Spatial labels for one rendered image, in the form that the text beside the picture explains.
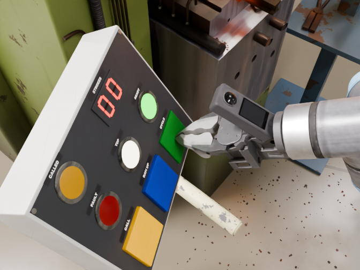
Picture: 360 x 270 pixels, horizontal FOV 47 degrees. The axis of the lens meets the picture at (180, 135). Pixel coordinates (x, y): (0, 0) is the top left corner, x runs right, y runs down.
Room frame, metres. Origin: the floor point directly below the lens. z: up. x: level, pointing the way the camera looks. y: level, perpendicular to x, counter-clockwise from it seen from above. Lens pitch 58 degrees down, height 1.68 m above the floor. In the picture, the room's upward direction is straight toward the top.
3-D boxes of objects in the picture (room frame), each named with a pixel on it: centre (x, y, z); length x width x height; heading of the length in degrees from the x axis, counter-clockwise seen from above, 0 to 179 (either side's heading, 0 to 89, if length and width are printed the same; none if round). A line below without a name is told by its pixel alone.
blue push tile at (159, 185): (0.32, 0.04, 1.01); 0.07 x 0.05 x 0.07; 165
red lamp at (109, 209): (0.24, 0.11, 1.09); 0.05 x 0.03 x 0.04; 140
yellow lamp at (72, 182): (0.25, 0.15, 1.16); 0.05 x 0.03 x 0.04; 140
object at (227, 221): (0.52, 0.02, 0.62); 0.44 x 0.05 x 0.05; 50
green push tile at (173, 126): (0.42, 0.01, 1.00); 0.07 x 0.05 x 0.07; 165
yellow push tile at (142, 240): (0.23, 0.06, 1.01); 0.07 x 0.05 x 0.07; 165
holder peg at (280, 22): (0.87, -0.27, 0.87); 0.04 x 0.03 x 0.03; 50
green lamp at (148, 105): (0.43, 0.06, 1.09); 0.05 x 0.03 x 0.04; 140
